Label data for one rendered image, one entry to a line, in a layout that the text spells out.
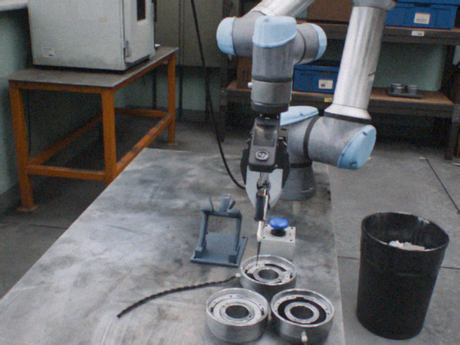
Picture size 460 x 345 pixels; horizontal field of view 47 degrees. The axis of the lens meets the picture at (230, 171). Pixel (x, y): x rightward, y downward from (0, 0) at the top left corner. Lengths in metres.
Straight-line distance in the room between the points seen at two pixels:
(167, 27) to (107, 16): 1.72
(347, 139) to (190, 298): 0.56
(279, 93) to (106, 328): 0.50
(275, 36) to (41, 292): 0.62
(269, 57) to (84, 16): 2.23
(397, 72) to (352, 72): 3.62
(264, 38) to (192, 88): 4.07
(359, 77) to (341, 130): 0.13
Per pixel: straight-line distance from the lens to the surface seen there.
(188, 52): 4.71
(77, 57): 3.15
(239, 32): 1.10
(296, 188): 1.39
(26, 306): 1.01
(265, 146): 0.95
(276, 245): 1.10
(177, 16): 4.70
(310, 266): 1.11
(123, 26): 3.04
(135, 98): 5.17
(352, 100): 1.31
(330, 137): 1.31
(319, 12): 4.27
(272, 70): 0.95
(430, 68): 4.98
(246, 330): 0.87
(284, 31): 0.95
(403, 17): 4.38
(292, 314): 0.94
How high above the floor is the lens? 1.36
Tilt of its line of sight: 21 degrees down
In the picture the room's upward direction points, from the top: 2 degrees clockwise
